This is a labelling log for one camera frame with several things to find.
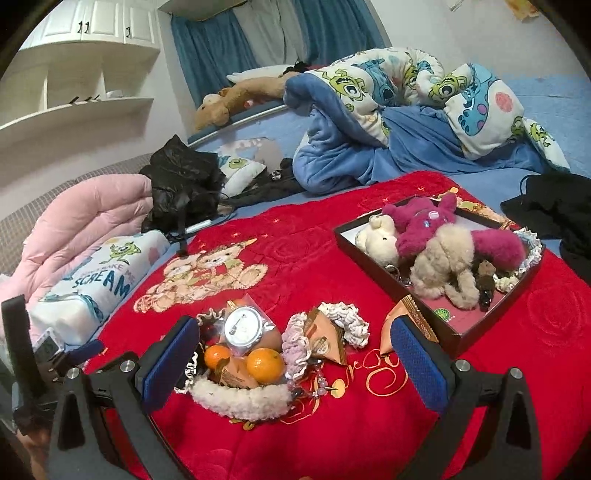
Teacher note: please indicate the blue white lace scrunchie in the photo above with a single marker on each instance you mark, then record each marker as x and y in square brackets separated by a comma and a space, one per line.
[531, 249]

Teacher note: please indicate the grey curtain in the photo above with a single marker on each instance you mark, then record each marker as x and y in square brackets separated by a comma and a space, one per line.
[272, 32]

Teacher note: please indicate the large black garment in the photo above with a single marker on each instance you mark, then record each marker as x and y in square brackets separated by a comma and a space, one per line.
[554, 207]

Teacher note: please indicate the pink crochet scrunchie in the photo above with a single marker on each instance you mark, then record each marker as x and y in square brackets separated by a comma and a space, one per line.
[295, 350]

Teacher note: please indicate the orange snack packet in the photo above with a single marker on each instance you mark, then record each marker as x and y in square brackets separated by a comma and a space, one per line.
[325, 339]
[415, 310]
[235, 374]

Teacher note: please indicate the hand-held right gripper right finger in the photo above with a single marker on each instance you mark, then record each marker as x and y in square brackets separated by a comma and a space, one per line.
[415, 364]

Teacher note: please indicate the cartoon monster print duvet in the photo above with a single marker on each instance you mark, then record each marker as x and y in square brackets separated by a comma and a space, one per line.
[369, 69]

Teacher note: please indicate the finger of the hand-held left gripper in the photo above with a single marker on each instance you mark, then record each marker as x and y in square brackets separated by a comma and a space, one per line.
[90, 349]

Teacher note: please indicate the white pen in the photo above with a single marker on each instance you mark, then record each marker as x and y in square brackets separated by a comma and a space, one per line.
[198, 226]

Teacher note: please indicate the yellow wall decoration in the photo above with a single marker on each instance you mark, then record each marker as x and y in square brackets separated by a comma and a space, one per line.
[521, 8]

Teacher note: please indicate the white plush bear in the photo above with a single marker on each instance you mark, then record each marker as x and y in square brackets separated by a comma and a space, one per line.
[376, 240]

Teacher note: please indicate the white shelf unit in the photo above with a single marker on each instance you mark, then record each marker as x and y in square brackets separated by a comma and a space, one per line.
[92, 108]

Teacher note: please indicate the small dark garment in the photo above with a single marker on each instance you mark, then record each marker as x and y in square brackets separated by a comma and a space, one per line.
[268, 189]

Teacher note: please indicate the metal keyring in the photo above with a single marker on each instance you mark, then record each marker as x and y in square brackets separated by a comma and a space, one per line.
[397, 274]

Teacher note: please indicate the blue curtain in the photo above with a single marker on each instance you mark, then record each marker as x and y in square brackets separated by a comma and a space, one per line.
[337, 27]
[207, 60]

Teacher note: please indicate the black plastic bag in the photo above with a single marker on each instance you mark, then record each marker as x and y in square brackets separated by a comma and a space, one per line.
[184, 180]

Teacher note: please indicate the red printed blanket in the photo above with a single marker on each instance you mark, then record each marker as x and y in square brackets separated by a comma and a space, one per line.
[323, 443]

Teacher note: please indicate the small cartoon print pillow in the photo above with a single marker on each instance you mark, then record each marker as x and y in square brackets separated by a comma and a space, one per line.
[238, 168]

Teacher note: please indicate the white fluffy scrunchie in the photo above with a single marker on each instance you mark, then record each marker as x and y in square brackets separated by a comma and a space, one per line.
[240, 401]

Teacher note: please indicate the large cartoon print pillow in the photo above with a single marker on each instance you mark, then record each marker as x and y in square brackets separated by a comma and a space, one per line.
[92, 295]

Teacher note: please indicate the white wall cabinet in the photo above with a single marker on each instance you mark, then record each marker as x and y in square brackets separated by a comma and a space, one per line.
[106, 18]

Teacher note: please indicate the brown plush dog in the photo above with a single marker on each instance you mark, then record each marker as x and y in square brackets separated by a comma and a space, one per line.
[249, 92]

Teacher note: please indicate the beige plush toy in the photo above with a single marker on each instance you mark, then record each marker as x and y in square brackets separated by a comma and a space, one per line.
[443, 267]

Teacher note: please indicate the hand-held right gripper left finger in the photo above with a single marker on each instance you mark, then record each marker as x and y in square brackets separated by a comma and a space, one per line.
[171, 364]

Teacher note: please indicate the blue bed sheet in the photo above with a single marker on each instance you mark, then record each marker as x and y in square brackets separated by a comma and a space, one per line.
[545, 87]

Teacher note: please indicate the small tangerine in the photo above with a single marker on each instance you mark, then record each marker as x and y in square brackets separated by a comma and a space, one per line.
[217, 357]

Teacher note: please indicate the magenta plush toy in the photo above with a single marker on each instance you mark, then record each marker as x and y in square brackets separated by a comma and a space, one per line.
[425, 226]

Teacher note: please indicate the round tin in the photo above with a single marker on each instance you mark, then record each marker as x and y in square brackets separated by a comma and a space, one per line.
[242, 327]

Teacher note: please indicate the dark cardboard box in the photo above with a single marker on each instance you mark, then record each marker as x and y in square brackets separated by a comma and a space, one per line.
[480, 323]

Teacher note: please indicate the white pillow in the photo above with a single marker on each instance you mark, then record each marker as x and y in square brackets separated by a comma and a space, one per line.
[263, 71]

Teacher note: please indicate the large tangerine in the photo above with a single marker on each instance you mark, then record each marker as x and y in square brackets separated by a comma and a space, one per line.
[265, 365]

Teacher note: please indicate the pink quilt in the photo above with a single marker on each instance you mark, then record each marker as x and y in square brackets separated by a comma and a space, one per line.
[83, 217]

